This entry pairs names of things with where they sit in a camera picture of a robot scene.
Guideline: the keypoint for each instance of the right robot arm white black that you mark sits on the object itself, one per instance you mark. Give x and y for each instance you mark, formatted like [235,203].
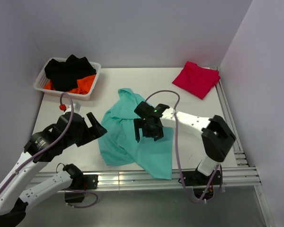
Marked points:
[214,132]

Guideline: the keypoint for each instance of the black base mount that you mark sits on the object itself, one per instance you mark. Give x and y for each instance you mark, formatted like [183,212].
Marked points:
[195,178]
[85,182]

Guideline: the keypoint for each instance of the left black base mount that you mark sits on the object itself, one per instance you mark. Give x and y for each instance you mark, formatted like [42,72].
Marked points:
[85,182]

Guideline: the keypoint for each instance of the aluminium front rail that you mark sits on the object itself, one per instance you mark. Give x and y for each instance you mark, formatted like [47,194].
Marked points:
[140,180]

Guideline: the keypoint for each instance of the aluminium right side rail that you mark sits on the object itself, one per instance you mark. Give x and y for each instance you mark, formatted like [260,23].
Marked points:
[237,146]

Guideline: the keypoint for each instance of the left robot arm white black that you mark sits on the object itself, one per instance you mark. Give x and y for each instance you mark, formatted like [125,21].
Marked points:
[15,198]

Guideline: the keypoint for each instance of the black t-shirt in basket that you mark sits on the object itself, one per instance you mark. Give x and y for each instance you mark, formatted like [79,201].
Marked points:
[73,68]

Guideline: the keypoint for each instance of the orange t-shirt in basket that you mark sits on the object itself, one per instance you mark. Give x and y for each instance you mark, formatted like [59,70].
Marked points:
[80,86]

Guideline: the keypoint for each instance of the aluminium rail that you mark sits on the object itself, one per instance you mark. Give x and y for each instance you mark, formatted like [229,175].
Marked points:
[140,180]
[237,146]

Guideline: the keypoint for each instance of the white plastic basket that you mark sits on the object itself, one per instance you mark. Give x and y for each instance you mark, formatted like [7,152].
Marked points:
[42,80]

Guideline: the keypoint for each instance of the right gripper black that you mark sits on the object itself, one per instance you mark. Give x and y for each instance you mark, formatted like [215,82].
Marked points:
[158,134]

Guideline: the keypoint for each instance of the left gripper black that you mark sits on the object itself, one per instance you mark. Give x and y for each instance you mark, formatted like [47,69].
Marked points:
[97,131]

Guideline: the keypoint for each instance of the teal t-shirt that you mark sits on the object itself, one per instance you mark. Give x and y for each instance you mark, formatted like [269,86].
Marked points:
[118,147]

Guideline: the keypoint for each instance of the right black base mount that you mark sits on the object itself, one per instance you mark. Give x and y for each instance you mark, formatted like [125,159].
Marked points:
[195,178]

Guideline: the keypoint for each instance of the folded red t-shirt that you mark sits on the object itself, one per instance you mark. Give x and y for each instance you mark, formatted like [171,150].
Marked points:
[196,80]

